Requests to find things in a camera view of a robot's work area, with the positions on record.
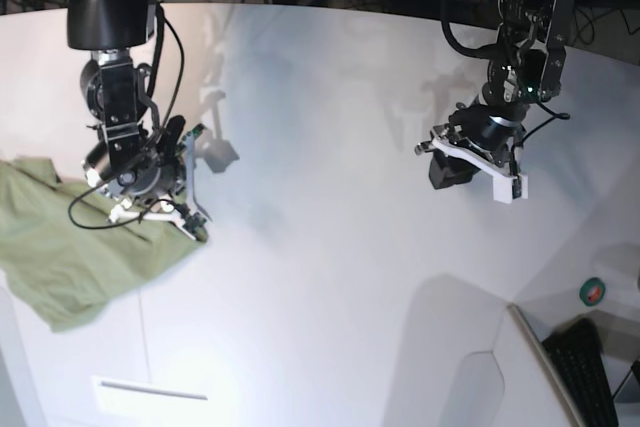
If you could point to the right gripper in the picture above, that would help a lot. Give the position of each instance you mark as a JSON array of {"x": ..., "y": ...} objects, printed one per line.
[{"x": 161, "y": 175}]

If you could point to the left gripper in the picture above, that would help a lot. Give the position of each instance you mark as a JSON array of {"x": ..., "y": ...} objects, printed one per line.
[{"x": 490, "y": 127}]

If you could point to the green t-shirt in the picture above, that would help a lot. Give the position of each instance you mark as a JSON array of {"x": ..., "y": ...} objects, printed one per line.
[{"x": 57, "y": 261}]

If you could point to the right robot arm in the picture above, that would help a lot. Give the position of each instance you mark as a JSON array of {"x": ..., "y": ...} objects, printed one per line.
[{"x": 137, "y": 159}]

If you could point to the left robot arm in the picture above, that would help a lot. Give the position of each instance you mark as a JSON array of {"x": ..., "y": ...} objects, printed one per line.
[{"x": 525, "y": 64}]

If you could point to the green tape roll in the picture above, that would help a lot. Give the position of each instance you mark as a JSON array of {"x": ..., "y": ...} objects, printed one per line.
[{"x": 592, "y": 292}]

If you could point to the black keyboard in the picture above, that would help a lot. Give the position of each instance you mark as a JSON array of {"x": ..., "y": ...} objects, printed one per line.
[{"x": 575, "y": 353}]

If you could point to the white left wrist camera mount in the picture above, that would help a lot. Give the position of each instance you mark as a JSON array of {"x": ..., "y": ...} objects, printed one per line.
[{"x": 457, "y": 159}]

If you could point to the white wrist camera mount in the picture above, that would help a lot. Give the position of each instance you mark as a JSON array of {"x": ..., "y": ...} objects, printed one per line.
[
  {"x": 182, "y": 211},
  {"x": 457, "y": 159}
]

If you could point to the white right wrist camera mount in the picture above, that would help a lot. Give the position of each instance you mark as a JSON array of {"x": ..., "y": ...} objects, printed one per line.
[{"x": 182, "y": 211}]

